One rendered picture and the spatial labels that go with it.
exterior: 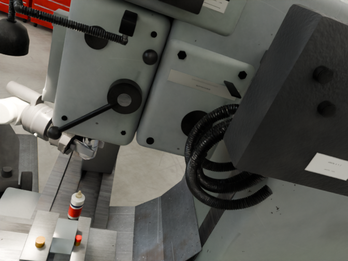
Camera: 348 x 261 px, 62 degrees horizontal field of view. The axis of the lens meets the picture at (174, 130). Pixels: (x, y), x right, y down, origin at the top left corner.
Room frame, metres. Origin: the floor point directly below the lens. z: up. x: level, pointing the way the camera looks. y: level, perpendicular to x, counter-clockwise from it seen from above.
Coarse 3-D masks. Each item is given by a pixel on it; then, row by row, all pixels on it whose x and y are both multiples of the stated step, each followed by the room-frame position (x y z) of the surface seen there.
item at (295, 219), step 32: (224, 160) 0.72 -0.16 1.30; (288, 192) 0.53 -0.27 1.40; (320, 192) 0.55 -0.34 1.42; (224, 224) 0.56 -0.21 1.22; (256, 224) 0.52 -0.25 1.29; (288, 224) 0.54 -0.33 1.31; (320, 224) 0.56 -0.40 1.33; (224, 256) 0.52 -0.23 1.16; (256, 256) 0.54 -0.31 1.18; (288, 256) 0.56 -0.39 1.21; (320, 256) 0.58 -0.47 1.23
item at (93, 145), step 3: (81, 138) 0.62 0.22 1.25; (81, 141) 0.62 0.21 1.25; (84, 141) 0.61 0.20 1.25; (87, 141) 0.61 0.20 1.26; (96, 141) 0.63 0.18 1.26; (87, 144) 0.61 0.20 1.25; (90, 144) 0.62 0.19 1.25; (93, 144) 0.62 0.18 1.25; (96, 144) 0.63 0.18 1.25; (90, 147) 0.62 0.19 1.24; (93, 147) 0.62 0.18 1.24; (96, 147) 0.63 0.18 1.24; (96, 150) 0.64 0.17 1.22; (78, 153) 0.62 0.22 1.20; (81, 156) 0.61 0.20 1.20; (84, 156) 0.61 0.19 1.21; (87, 156) 0.62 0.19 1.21; (93, 156) 0.63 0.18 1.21
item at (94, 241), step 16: (0, 224) 0.48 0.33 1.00; (16, 224) 0.50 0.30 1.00; (80, 224) 0.55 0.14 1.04; (0, 240) 0.44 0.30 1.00; (16, 240) 0.46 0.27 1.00; (96, 240) 0.55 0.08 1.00; (112, 240) 0.57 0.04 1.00; (0, 256) 0.41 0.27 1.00; (16, 256) 0.42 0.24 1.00; (64, 256) 0.47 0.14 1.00; (80, 256) 0.46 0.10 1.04; (96, 256) 0.50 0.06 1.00; (112, 256) 0.52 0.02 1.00
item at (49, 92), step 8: (56, 16) 0.59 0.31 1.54; (64, 16) 0.59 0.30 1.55; (56, 32) 0.59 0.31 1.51; (64, 32) 0.59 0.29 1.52; (56, 40) 0.59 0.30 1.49; (64, 40) 0.59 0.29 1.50; (56, 48) 0.59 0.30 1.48; (56, 56) 0.59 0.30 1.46; (48, 64) 0.59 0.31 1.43; (56, 64) 0.59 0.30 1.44; (48, 72) 0.59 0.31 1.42; (56, 72) 0.59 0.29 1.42; (48, 80) 0.59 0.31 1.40; (56, 80) 0.59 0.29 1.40; (48, 88) 0.59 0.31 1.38; (56, 88) 0.59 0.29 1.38; (48, 96) 0.59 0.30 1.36
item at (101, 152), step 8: (104, 144) 0.89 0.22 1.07; (112, 144) 0.90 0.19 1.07; (96, 152) 0.88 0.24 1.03; (104, 152) 0.89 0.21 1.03; (112, 152) 0.90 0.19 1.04; (88, 160) 0.87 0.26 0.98; (96, 160) 0.88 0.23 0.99; (104, 160) 0.90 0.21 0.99; (112, 160) 0.91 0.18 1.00; (88, 168) 0.88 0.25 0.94; (96, 168) 0.89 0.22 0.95; (104, 168) 0.90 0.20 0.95; (112, 168) 0.91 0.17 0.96
